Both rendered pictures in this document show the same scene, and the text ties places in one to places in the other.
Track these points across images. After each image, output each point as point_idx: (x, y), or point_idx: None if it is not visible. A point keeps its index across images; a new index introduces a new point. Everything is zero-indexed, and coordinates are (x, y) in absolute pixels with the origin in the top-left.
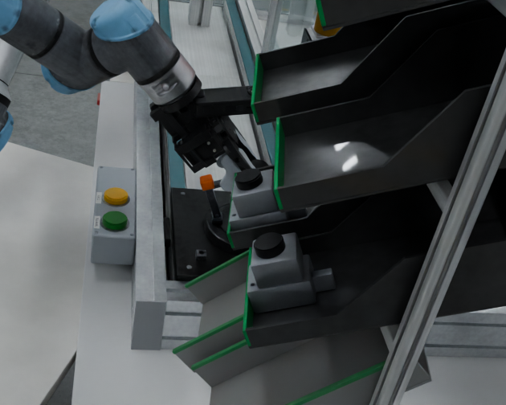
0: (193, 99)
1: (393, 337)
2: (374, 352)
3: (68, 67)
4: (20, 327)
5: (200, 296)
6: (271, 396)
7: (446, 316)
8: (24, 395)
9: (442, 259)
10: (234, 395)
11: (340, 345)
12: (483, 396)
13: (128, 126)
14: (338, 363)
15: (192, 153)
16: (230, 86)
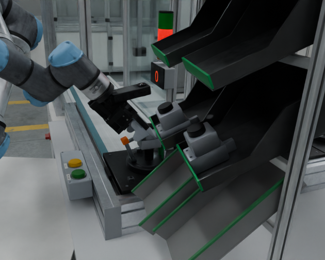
0: (111, 92)
1: (284, 161)
2: (261, 184)
3: (40, 87)
4: (37, 245)
5: (141, 196)
6: (208, 230)
7: None
8: None
9: (315, 94)
10: (183, 239)
11: (238, 190)
12: None
13: (68, 137)
14: (242, 198)
15: (115, 124)
16: None
